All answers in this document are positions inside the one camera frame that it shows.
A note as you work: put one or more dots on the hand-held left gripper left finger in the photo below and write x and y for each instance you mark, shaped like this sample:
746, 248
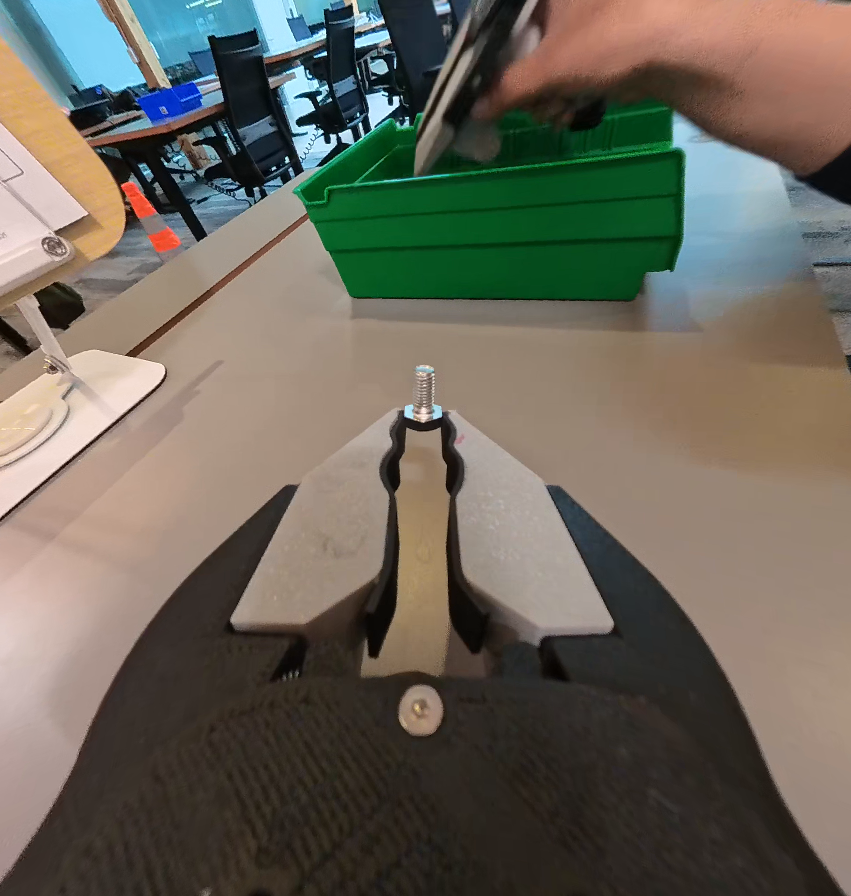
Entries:
313, 553

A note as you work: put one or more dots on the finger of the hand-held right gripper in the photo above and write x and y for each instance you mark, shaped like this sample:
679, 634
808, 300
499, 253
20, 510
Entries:
439, 105
520, 28

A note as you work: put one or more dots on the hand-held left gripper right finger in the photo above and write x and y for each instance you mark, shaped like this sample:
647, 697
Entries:
530, 560

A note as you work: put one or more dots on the green plastic bin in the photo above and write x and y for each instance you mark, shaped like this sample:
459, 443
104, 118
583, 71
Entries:
467, 245

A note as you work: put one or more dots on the medium steel hex bolt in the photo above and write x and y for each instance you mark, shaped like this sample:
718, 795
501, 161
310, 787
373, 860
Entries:
422, 385

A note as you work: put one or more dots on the person's right forearm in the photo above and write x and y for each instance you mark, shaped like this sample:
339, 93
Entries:
782, 84

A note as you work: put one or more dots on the person's right hand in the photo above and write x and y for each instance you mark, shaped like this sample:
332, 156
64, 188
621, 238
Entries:
607, 49

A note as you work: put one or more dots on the black office chair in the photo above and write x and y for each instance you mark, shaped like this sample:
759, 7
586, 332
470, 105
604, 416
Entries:
345, 63
411, 35
243, 84

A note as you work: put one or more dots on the white stand base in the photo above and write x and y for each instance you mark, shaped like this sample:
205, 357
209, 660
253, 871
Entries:
117, 378

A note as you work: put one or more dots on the small blue storage bin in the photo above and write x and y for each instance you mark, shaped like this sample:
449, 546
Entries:
166, 103

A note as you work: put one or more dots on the orange traffic cone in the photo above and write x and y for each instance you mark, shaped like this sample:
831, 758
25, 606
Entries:
163, 238

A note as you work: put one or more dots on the wooden display board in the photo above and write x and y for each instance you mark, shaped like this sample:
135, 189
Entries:
47, 105

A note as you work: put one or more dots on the printed instruction sheet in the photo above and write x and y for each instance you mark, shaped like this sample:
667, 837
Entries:
5, 210

